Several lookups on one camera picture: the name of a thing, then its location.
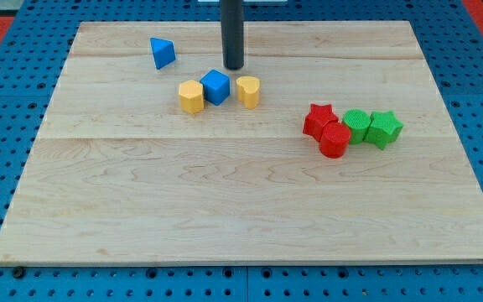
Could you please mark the green cylinder block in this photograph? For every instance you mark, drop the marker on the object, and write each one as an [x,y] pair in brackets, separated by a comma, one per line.
[358,122]

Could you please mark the blue triangle block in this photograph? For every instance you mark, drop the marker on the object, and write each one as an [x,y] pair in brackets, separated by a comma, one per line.
[163,52]

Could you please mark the light wooden board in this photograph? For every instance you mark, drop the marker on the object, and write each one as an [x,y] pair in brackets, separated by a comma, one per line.
[119,175]

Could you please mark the red star block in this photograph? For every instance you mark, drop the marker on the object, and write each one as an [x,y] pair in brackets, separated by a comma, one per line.
[317,118]

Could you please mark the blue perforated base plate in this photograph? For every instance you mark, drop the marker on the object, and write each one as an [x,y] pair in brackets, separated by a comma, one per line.
[31,58]

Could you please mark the yellow hexagon block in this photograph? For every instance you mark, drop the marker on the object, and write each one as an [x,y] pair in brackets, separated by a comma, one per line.
[191,96]

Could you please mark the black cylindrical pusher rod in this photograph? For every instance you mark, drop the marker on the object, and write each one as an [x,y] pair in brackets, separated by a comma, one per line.
[232,33]

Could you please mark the blue cube block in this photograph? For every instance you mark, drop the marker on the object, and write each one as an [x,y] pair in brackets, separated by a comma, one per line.
[216,86]

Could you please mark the yellow heart block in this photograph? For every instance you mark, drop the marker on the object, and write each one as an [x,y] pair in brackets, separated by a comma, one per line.
[248,91]

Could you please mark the red cylinder block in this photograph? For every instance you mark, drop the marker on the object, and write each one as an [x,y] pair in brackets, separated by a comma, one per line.
[334,140]

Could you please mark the green star block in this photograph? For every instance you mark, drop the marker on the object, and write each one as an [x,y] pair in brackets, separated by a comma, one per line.
[384,128]

